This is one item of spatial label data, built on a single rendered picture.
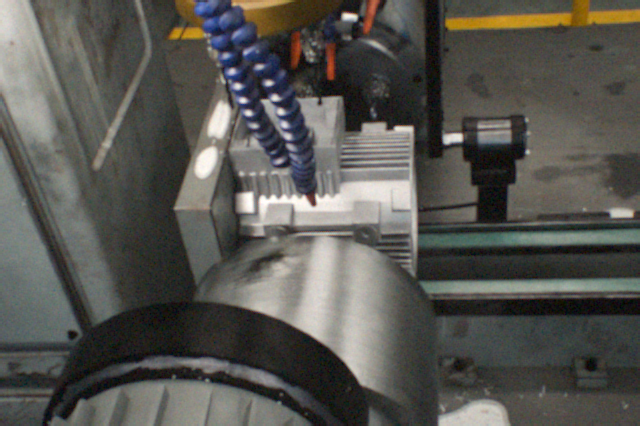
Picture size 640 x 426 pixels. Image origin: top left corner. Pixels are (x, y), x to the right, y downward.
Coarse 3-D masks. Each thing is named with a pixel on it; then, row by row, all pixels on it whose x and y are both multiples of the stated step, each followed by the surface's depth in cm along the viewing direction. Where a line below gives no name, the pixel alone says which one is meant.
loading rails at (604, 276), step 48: (432, 240) 114; (480, 240) 112; (528, 240) 111; (576, 240) 110; (624, 240) 110; (432, 288) 107; (480, 288) 106; (528, 288) 105; (576, 288) 104; (624, 288) 103; (480, 336) 108; (528, 336) 107; (576, 336) 106; (624, 336) 105; (576, 384) 107
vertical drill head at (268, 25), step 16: (176, 0) 84; (240, 0) 80; (256, 0) 79; (272, 0) 79; (288, 0) 79; (304, 0) 80; (320, 0) 81; (336, 0) 83; (192, 16) 83; (256, 16) 79; (272, 16) 80; (288, 16) 80; (304, 16) 81; (320, 16) 82; (272, 32) 81; (288, 32) 82; (304, 32) 85; (320, 32) 94; (208, 48) 87; (304, 48) 86; (320, 48) 86; (224, 80) 90; (320, 96) 90
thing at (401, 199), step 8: (400, 128) 104; (408, 128) 104; (392, 192) 95; (400, 192) 95; (408, 192) 94; (240, 200) 97; (248, 200) 97; (392, 200) 95; (400, 200) 94; (408, 200) 94; (240, 208) 97; (248, 208) 97; (392, 208) 95; (400, 208) 94; (408, 208) 94
